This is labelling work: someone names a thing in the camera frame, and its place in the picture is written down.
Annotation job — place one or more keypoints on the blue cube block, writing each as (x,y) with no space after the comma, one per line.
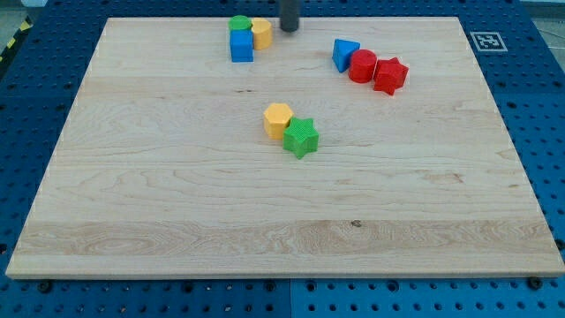
(241,46)

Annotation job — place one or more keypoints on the blue triangle block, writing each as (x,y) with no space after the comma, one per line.
(342,52)

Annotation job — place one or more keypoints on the yellow heart block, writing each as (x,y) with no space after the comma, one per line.
(262,33)

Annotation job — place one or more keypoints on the green star block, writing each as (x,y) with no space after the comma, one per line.
(301,137)

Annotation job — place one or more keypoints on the yellow hexagon block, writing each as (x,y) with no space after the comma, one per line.
(276,118)

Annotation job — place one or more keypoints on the wooden board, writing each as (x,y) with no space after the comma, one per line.
(163,169)

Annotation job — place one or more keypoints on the red cylinder block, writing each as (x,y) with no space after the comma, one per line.
(362,65)

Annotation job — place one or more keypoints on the red star block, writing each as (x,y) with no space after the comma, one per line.
(389,75)

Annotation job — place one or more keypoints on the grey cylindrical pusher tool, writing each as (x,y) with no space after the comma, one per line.
(289,13)

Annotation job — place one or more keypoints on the green cylinder block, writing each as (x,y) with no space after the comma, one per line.
(239,23)

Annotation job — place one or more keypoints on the white fiducial marker tag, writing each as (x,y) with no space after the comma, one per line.
(488,41)

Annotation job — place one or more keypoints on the black bolt left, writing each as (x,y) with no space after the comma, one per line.
(44,287)

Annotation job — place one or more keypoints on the black bolt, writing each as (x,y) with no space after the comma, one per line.
(44,287)
(534,283)

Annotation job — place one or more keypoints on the black bolt right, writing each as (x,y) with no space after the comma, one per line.
(534,283)

